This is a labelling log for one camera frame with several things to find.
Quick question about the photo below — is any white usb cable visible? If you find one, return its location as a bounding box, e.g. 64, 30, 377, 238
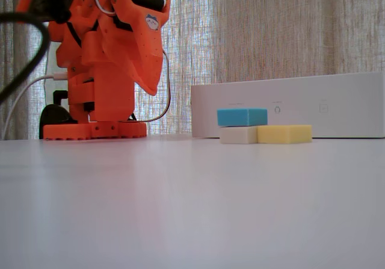
1, 72, 69, 140

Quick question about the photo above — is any beige woven curtain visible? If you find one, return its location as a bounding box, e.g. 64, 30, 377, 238
0, 0, 385, 140

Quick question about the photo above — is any thick black cable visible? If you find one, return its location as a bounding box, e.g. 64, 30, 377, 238
0, 11, 51, 104

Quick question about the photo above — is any yellow foam cuboid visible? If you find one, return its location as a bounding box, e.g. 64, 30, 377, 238
257, 124, 313, 145

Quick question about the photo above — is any white foam cuboid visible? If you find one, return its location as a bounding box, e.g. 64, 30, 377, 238
220, 126, 259, 145

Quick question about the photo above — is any black table clamp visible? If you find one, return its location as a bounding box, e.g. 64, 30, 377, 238
38, 90, 79, 140

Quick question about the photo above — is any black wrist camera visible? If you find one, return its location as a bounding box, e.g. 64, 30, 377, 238
31, 0, 76, 22

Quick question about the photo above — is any white rectangular bin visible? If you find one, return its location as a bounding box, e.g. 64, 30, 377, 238
190, 71, 385, 140

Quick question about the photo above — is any thin servo wire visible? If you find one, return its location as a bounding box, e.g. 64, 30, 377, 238
129, 49, 172, 123

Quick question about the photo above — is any blue foam cuboid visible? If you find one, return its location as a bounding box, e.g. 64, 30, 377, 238
217, 107, 268, 128

